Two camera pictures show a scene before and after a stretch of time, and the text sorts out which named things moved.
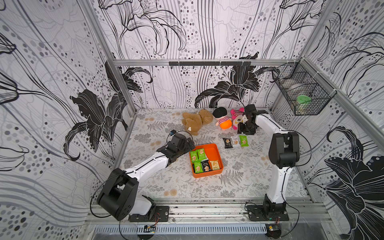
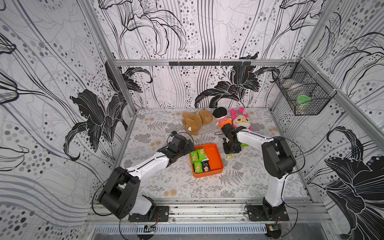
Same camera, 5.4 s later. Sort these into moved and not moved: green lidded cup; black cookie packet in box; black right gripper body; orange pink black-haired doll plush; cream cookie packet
Moved: black right gripper body; cream cookie packet
Not moved: black cookie packet in box; green lidded cup; orange pink black-haired doll plush
